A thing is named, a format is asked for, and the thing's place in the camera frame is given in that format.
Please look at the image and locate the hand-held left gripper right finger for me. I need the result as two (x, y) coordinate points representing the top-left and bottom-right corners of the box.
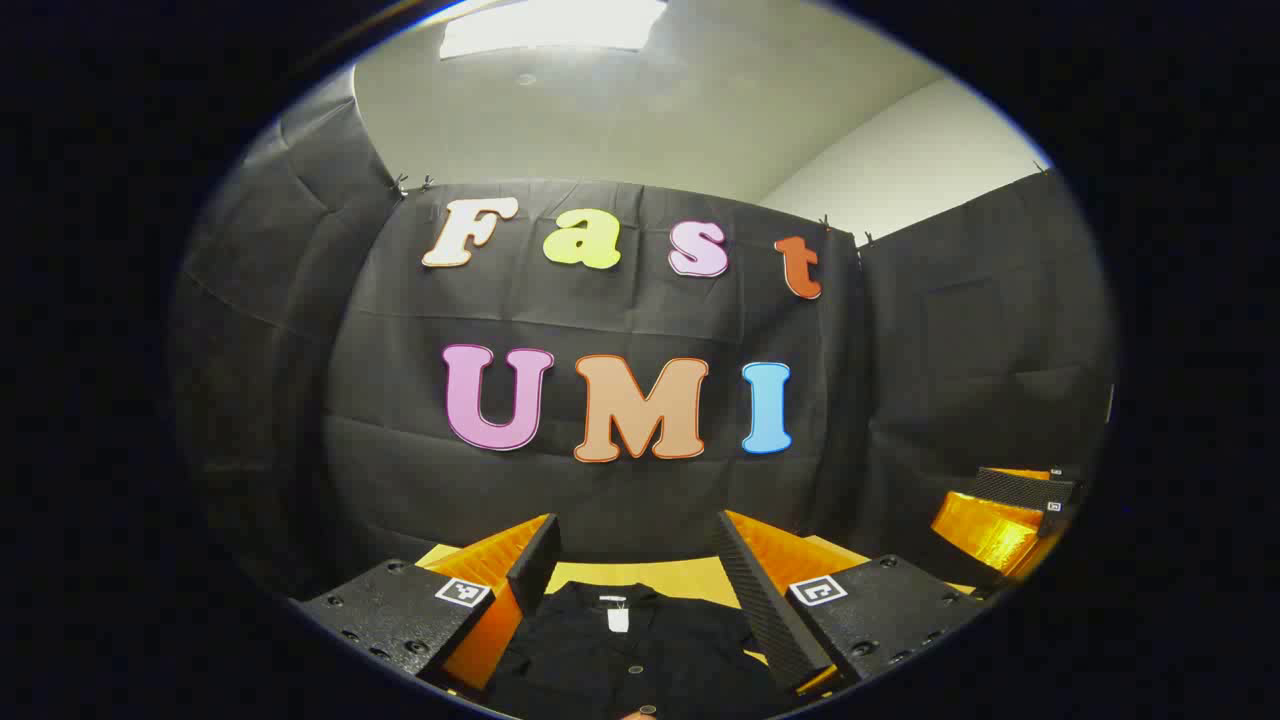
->
(714, 509), (989, 701)

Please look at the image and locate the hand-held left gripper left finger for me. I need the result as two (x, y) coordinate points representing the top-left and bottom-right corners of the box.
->
(293, 513), (562, 701)

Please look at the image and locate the black backdrop cloth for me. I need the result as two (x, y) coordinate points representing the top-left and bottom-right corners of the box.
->
(170, 70), (1119, 601)

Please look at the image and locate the ceiling light panel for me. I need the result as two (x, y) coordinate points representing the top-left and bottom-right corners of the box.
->
(438, 0), (669, 61)

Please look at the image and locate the black button shirt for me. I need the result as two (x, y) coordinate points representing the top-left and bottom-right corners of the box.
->
(483, 580), (801, 720)

